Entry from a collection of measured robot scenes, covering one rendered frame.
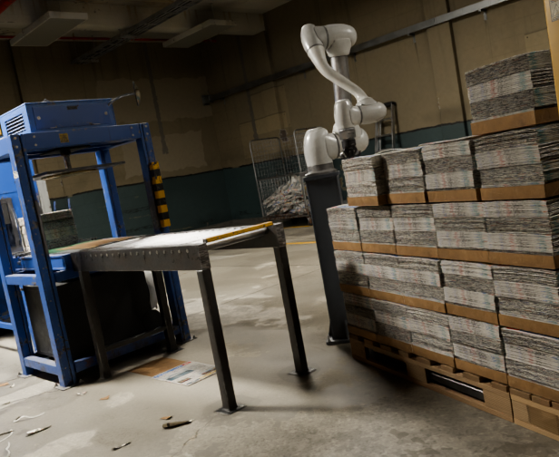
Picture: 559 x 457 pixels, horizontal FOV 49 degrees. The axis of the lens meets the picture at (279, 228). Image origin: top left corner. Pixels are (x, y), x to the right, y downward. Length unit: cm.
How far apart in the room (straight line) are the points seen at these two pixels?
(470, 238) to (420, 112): 833
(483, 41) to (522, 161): 802
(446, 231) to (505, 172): 41
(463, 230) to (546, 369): 57
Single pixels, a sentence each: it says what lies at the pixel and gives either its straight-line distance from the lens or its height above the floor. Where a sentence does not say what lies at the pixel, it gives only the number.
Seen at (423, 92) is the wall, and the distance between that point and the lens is 1060.
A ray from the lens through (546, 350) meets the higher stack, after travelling 227.
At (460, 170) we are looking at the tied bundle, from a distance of 236.
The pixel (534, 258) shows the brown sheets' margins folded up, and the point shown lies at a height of 64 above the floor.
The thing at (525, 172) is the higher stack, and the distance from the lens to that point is 214.
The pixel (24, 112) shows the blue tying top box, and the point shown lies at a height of 169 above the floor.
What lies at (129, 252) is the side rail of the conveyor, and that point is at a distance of 335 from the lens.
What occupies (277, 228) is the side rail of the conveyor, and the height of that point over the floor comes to 78.
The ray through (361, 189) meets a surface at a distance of 287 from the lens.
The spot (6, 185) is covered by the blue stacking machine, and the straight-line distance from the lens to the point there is 635.
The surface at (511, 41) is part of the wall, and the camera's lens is 991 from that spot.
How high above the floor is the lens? 107
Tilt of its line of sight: 5 degrees down
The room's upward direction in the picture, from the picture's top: 10 degrees counter-clockwise
